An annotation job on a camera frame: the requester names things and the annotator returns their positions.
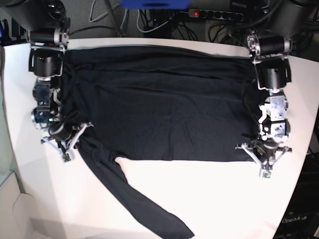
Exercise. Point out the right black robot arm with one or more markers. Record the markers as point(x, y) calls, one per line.
point(47, 31)

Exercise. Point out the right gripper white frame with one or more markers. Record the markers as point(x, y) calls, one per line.
point(63, 138)

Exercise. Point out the black OpenArm equipment case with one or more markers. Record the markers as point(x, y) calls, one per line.
point(301, 218)

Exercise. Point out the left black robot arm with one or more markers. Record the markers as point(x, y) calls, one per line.
point(270, 41)

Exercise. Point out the dark navy long-sleeve shirt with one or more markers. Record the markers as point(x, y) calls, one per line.
point(155, 103)

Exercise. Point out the blue plastic box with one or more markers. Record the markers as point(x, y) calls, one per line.
point(154, 4)

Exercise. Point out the black power strip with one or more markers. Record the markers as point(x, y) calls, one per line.
point(215, 15)

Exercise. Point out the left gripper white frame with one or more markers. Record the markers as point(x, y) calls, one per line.
point(265, 154)

